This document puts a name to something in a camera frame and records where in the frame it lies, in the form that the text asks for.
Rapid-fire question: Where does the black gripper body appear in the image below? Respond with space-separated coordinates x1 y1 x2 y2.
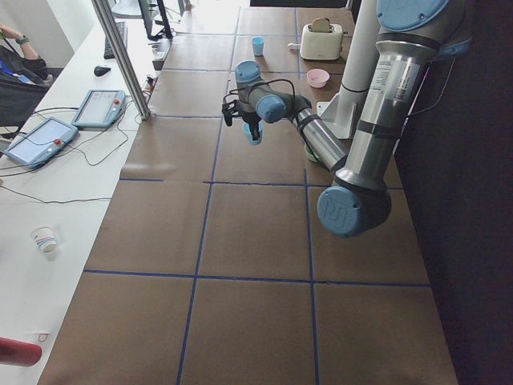
242 112 261 129

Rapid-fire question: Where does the blue cup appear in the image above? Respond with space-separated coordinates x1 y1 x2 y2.
243 122 263 146
252 36 265 57

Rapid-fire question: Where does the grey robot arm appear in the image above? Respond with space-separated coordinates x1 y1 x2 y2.
222 1 473 237

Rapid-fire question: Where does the green bowl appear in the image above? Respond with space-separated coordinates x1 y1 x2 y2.
305 145 320 163

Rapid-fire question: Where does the pink bowl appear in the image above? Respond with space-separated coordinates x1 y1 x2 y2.
306 68 330 88

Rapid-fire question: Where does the cream toaster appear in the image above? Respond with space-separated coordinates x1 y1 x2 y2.
300 23 343 60

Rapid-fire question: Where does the toast slice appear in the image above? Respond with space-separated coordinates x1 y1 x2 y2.
311 18 331 33

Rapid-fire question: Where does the upper teach pendant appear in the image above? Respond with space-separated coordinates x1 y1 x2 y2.
71 90 126 131

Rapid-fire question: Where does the teach pendant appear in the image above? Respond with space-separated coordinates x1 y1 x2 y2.
71 90 126 131
3 117 79 168

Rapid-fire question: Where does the black monitor stand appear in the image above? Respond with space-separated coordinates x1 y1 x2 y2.
138 0 173 41

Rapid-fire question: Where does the black keyboard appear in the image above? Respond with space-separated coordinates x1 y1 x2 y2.
103 21 128 60

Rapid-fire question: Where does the black computer mouse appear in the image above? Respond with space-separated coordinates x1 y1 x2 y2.
94 65 111 77

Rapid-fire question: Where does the lower teach pendant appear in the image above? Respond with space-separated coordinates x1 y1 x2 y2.
3 117 79 168

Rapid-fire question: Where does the seated person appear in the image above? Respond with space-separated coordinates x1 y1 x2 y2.
1 24 54 128

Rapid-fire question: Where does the white paper cup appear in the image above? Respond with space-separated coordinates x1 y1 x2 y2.
31 226 57 253

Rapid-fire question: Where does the red cylinder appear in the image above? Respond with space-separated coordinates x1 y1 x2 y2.
0 338 42 367

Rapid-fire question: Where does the white pedestal column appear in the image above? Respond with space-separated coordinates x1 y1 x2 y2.
316 0 380 139

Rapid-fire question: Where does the aluminium frame post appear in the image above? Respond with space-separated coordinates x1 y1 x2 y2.
91 0 151 120

